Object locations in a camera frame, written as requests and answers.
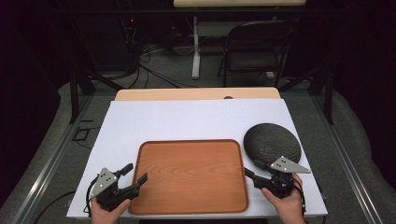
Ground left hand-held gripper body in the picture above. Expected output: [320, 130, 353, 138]
[90, 167, 140, 213]

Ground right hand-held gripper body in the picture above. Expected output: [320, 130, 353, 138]
[252, 155, 312, 200]

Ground black round textured plate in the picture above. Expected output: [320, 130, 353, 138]
[243, 122, 303, 166]

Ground brown wooden tray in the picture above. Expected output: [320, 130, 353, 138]
[128, 138, 249, 217]

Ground person's right hand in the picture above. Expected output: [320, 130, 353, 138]
[260, 173, 308, 224]

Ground person's left hand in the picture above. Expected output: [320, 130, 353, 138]
[90, 197, 132, 224]

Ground white board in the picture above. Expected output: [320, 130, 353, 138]
[65, 98, 329, 218]

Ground black metal stand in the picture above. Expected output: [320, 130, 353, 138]
[277, 63, 336, 126]
[67, 66, 125, 125]

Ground light wooden table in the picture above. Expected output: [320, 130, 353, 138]
[114, 87, 282, 102]

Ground black folding chair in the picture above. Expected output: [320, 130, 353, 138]
[217, 20, 297, 89]

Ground white desk leg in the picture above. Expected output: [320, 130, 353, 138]
[191, 16, 202, 80]

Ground beige desk top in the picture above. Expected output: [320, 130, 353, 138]
[173, 0, 307, 8]

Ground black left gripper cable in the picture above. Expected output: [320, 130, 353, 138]
[82, 176, 101, 218]

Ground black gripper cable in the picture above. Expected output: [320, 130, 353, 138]
[82, 176, 101, 218]
[291, 176, 308, 217]

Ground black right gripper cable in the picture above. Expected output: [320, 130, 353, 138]
[291, 176, 308, 217]

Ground thin black floor cable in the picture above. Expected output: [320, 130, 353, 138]
[33, 190, 78, 224]

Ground grey metal rail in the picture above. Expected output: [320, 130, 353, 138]
[8, 92, 94, 224]
[310, 92, 385, 224]

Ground black floor cables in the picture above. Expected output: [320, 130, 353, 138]
[122, 18, 200, 91]

